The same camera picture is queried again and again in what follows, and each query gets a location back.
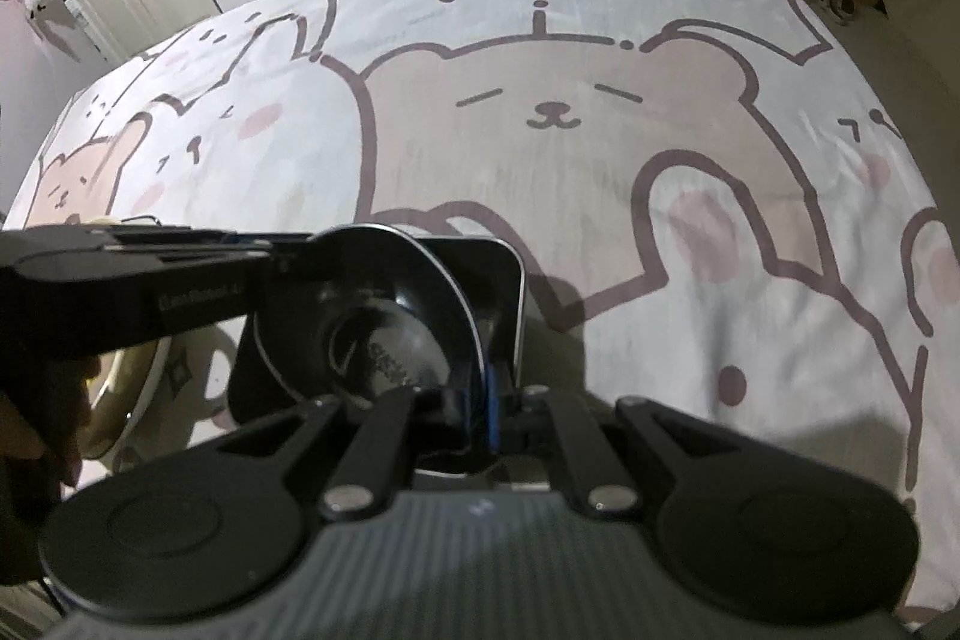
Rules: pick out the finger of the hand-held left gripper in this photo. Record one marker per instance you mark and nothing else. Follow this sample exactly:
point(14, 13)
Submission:
point(210, 241)

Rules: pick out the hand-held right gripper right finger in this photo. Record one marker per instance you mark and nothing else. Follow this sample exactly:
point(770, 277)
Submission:
point(493, 411)

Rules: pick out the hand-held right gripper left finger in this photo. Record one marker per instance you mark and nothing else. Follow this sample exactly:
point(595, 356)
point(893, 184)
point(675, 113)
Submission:
point(461, 416)

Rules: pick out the large steel rectangular container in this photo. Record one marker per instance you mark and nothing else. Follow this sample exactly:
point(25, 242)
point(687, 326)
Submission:
point(501, 295)

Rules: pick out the round steel bowl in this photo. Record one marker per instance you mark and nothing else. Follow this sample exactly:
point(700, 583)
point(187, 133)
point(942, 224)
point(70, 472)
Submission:
point(390, 295)

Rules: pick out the person's left hand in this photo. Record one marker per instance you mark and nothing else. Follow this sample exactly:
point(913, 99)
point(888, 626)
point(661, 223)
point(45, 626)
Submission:
point(37, 445)

